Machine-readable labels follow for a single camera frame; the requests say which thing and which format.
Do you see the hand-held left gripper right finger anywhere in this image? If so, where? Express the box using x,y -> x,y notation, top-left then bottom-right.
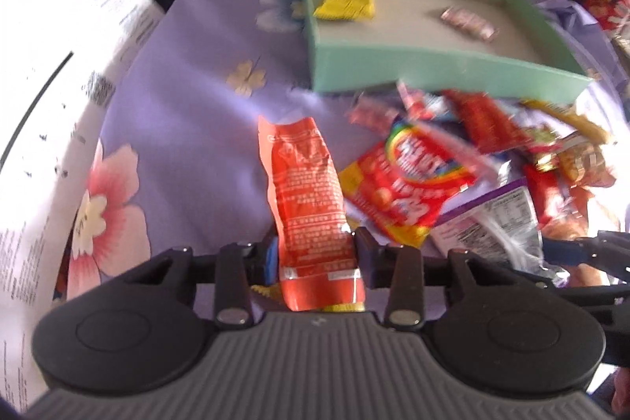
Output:
354,227 -> 548,332

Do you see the red rainbow print snack packet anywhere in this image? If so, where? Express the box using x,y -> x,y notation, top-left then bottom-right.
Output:
339,115 -> 479,250

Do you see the pink silver candy wrapper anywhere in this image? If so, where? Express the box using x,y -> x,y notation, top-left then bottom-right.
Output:
440,7 -> 499,41

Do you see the red foil snack packet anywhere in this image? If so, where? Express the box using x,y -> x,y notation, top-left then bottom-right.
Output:
442,89 -> 531,155

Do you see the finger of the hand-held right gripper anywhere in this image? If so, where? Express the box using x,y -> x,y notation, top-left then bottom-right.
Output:
541,230 -> 630,274
562,283 -> 630,368

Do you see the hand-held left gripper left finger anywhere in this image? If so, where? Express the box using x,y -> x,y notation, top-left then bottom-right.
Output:
123,239 -> 280,329

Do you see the mint green cardboard box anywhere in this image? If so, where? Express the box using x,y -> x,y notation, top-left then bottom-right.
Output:
300,0 -> 596,107

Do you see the purple and white snack packet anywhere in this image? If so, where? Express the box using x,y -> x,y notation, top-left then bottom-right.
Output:
432,178 -> 548,276

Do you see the white printed paper sheet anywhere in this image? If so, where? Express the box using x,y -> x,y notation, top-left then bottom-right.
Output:
0,0 -> 166,413

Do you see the red snack bar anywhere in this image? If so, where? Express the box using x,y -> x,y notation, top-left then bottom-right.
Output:
522,163 -> 568,230

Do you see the orange-red snack packet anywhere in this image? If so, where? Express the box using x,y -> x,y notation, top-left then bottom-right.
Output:
257,116 -> 366,313

